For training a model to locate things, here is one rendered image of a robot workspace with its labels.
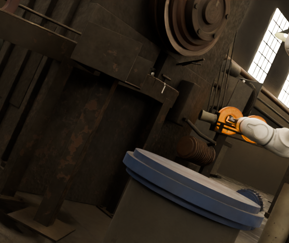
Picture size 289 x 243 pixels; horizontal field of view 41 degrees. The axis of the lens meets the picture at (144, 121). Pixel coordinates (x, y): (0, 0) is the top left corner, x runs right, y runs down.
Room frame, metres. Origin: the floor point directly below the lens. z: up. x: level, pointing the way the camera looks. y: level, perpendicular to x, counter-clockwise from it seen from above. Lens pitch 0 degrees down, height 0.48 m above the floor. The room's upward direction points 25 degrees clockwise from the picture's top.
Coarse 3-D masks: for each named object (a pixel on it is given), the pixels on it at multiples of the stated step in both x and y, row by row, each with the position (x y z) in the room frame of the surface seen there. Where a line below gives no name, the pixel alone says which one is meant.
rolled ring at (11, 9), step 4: (8, 0) 1.33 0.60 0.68; (12, 0) 1.32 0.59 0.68; (16, 0) 1.33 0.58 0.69; (8, 4) 1.32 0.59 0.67; (12, 4) 1.32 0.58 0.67; (16, 4) 1.33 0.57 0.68; (4, 8) 1.31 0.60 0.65; (8, 8) 1.32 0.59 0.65; (12, 8) 1.33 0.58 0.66; (16, 8) 1.34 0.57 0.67; (12, 12) 1.33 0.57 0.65
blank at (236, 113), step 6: (222, 108) 2.15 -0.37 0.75; (228, 108) 2.14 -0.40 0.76; (234, 108) 2.14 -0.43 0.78; (222, 114) 2.13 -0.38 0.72; (228, 114) 2.14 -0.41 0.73; (234, 114) 2.15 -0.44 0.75; (240, 114) 2.15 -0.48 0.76; (222, 120) 2.14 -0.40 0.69; (228, 126) 2.15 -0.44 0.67; (222, 132) 2.15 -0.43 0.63; (228, 132) 2.15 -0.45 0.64
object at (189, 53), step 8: (160, 0) 1.78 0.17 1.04; (168, 0) 1.75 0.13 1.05; (160, 8) 1.78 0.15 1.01; (168, 8) 1.76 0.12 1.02; (160, 16) 1.80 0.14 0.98; (168, 16) 1.78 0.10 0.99; (160, 24) 1.82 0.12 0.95; (168, 24) 1.79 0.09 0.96; (160, 32) 1.85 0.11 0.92; (168, 32) 1.81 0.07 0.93; (168, 40) 1.84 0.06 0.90; (176, 40) 1.86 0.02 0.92; (216, 40) 2.05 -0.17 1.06; (176, 48) 1.87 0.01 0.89; (184, 48) 1.91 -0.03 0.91; (208, 48) 2.03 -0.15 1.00; (192, 56) 1.97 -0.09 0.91
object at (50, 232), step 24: (96, 48) 1.26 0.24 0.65; (120, 48) 1.24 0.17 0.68; (120, 72) 1.24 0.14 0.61; (144, 72) 1.49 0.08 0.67; (96, 96) 1.37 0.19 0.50; (96, 120) 1.37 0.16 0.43; (72, 144) 1.37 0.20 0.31; (72, 168) 1.37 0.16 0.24; (48, 192) 1.37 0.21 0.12; (24, 216) 1.37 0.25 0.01; (48, 216) 1.37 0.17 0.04
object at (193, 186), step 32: (128, 160) 0.78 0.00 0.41; (160, 160) 0.82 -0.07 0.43; (128, 192) 0.79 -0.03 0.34; (160, 192) 0.71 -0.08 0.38; (192, 192) 0.68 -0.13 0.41; (224, 192) 0.74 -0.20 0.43; (128, 224) 0.75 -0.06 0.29; (160, 224) 0.71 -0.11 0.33; (192, 224) 0.71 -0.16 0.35; (224, 224) 0.70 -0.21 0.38; (256, 224) 0.73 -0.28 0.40
